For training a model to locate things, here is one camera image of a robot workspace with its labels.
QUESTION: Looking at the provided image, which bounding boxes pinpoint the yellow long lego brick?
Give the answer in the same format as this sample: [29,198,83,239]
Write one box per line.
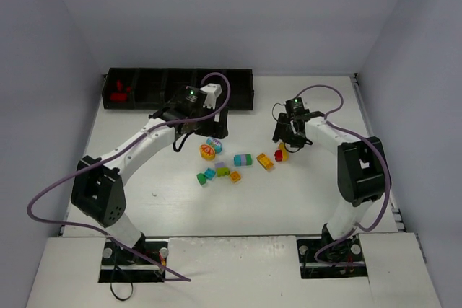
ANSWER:
[278,142,289,162]

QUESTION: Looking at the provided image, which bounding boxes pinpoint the red small lego brick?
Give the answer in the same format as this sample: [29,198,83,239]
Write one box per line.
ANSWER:
[274,149,284,162]

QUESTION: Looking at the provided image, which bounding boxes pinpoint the small orange lego brick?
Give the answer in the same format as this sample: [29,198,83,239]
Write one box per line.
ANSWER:
[229,171,241,183]

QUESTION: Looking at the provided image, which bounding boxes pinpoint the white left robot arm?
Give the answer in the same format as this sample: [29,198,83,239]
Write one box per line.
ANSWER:
[71,83,227,252]

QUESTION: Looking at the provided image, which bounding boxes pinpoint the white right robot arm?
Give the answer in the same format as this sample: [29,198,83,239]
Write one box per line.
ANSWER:
[273,97,391,242]

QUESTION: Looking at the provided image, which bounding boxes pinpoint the red legos in bin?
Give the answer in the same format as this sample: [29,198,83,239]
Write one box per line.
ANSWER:
[109,79,131,103]

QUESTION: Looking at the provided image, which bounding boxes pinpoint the teal flower lego block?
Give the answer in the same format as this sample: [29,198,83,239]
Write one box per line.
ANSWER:
[206,137,223,154]

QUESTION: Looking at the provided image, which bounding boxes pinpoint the orange flat lego plate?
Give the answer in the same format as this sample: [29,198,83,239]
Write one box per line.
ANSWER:
[256,153,274,171]

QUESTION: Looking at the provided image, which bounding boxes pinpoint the orange butterfly lego block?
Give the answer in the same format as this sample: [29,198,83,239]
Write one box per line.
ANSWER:
[199,144,216,161]

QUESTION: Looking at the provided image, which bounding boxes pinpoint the teal lilac green lego stack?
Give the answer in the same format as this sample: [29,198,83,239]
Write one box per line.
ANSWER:
[233,154,253,167]

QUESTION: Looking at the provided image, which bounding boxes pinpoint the lilac and lime lego stack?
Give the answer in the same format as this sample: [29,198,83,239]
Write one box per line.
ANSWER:
[214,162,230,177]

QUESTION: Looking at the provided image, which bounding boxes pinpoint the teal small lego brick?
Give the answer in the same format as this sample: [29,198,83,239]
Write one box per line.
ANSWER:
[204,167,216,180]

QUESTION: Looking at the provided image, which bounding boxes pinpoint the green small lego brick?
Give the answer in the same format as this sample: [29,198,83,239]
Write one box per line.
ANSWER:
[196,173,207,186]

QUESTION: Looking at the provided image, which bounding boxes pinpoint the black divided bin row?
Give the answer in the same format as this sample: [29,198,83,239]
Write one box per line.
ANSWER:
[102,68,255,111]

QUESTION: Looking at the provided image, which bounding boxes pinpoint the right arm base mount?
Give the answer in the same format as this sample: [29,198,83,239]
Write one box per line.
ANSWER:
[297,236,368,280]

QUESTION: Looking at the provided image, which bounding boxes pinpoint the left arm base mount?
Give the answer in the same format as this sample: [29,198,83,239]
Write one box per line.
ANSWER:
[98,239,165,283]

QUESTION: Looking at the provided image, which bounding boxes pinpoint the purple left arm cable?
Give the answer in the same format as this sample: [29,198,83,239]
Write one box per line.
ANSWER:
[27,72,232,283]

